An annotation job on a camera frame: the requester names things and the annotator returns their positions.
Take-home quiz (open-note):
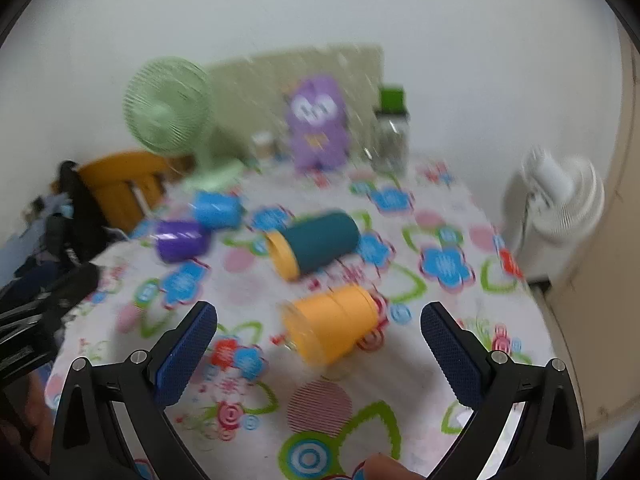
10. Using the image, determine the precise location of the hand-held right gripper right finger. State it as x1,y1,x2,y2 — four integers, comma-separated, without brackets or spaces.
420,301,586,480

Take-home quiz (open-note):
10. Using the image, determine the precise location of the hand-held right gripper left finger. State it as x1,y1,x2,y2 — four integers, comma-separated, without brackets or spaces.
50,301,219,480

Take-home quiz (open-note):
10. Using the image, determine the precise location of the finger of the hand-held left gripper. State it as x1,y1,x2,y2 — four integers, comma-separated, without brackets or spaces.
30,261,100,318

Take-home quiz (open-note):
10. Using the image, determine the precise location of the purple cup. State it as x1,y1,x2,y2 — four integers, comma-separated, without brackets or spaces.
155,220,211,264

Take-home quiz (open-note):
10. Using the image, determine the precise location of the blue cup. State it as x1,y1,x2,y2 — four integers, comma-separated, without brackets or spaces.
192,191,244,231

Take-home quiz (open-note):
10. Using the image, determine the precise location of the teal cup with yellow rim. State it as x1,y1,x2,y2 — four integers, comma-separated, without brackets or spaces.
264,211,361,281

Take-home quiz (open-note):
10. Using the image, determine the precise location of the person's right hand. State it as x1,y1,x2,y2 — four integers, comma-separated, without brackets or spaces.
361,452,416,480

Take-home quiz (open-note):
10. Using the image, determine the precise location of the dark clothing pile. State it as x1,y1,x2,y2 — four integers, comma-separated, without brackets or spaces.
0,160,108,301

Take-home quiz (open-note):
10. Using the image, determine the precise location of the floral tablecloth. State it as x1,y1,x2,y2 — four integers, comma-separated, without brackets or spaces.
44,157,553,480

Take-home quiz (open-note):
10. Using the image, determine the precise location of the orange wooden chair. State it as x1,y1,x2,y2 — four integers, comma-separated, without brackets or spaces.
77,150,173,233

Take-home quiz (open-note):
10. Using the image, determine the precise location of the white fan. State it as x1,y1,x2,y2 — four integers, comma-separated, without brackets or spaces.
502,146,606,283

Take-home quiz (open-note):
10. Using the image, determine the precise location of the green desk fan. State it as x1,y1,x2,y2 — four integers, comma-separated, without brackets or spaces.
123,56,246,192

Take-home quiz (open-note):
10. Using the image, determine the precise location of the clear jar with green lid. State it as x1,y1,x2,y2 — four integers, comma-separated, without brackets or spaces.
370,84,412,173

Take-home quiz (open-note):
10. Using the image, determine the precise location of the purple plush toy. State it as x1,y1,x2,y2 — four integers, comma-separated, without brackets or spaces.
285,76,351,171

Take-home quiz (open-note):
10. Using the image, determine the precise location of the pale green board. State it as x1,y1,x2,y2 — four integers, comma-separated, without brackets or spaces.
207,45,385,161

